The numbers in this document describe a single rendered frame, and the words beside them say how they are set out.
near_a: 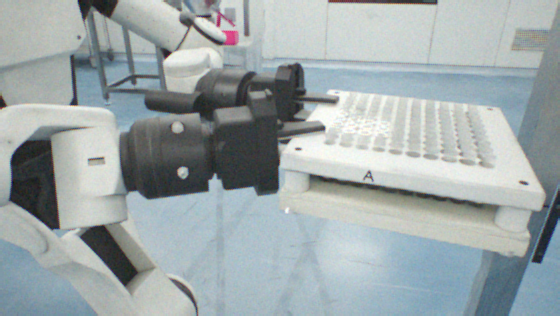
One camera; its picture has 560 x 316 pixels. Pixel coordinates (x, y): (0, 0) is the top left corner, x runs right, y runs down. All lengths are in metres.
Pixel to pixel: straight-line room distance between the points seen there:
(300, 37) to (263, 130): 5.26
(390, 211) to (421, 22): 5.30
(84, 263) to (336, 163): 0.52
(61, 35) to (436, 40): 5.28
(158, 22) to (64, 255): 0.49
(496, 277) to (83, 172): 0.72
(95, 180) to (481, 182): 0.36
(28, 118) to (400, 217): 0.36
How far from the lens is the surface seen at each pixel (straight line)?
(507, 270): 0.85
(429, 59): 5.76
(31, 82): 0.72
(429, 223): 0.41
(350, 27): 5.60
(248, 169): 0.43
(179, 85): 0.64
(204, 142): 0.41
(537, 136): 0.72
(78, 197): 0.42
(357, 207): 0.41
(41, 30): 0.72
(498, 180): 0.41
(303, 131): 0.44
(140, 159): 0.40
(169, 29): 0.90
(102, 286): 0.82
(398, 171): 0.39
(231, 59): 2.91
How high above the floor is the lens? 1.26
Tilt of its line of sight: 27 degrees down
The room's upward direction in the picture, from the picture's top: straight up
